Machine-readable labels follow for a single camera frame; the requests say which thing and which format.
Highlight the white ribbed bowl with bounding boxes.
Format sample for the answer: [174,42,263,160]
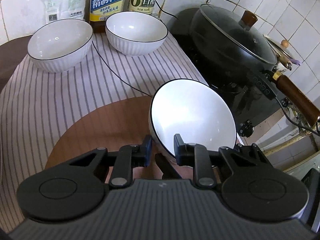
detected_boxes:
[149,79,236,160]
[27,18,93,73]
[105,11,169,56]

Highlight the cooking wine bottle yellow label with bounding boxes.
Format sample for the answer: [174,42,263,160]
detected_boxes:
[89,0,124,33]

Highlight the black induction cooker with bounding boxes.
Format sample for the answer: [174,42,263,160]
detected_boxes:
[170,5,285,138]

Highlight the striped table cloth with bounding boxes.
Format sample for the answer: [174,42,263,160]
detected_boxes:
[1,34,204,232]

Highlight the small pot with wooden knob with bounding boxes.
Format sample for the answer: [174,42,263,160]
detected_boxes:
[263,34,301,70]

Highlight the thin black cable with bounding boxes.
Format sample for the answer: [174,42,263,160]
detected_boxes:
[91,0,180,98]

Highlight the black wok with lid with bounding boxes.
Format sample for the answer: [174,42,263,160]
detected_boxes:
[190,4,319,126]

